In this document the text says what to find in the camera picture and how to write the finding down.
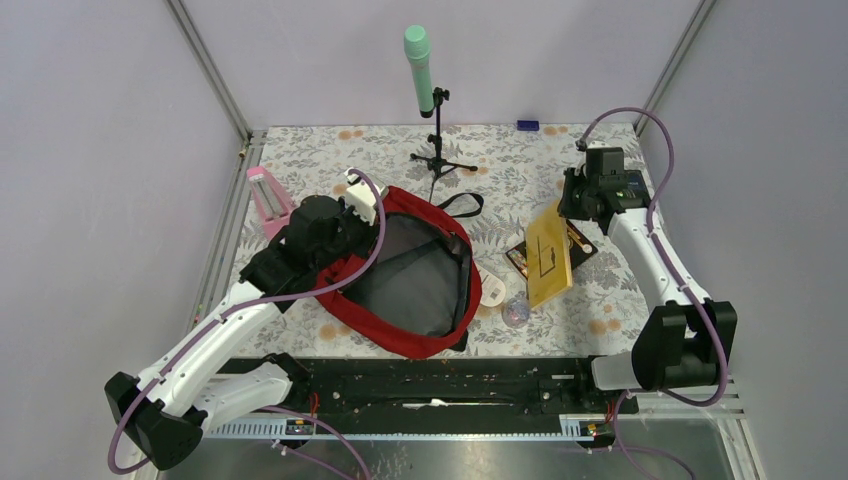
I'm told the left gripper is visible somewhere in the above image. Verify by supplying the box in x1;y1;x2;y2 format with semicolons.
314;195;385;271

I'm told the red backpack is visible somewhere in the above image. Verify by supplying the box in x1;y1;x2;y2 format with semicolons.
317;186;482;359

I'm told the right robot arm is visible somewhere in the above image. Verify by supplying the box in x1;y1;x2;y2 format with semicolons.
558;142;738;412

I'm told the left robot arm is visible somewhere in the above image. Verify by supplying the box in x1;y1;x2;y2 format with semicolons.
104;192;387;475

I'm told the black book under yellow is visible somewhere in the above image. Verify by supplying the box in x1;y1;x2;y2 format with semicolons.
505;220;598;279

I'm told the dark blue book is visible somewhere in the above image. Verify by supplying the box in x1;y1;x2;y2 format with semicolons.
626;169;650;197

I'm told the pink metronome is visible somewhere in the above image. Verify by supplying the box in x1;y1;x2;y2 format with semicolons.
246;166;297;240

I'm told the small blue block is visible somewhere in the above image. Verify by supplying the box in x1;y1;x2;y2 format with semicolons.
516;120;540;132

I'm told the black microphone tripod stand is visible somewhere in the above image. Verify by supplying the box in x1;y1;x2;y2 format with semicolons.
409;87;479;201

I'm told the white oval card package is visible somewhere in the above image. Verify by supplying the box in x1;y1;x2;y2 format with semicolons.
477;265;507;308

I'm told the clear round plastic container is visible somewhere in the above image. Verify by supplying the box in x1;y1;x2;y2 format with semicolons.
501;296;531;328

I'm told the mint green microphone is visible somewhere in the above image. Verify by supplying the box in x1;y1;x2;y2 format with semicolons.
404;25;435;118

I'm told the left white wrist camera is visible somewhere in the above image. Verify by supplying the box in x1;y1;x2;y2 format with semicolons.
342;168;380;226

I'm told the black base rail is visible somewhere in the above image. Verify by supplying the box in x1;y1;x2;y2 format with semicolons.
211;355;641;437

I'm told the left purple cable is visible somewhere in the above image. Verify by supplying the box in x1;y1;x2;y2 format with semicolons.
107;168;388;476

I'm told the purple cable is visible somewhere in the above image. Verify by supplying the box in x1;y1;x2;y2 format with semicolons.
574;106;731;408
107;168;388;476

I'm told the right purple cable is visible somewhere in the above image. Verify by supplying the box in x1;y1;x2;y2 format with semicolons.
574;106;731;408

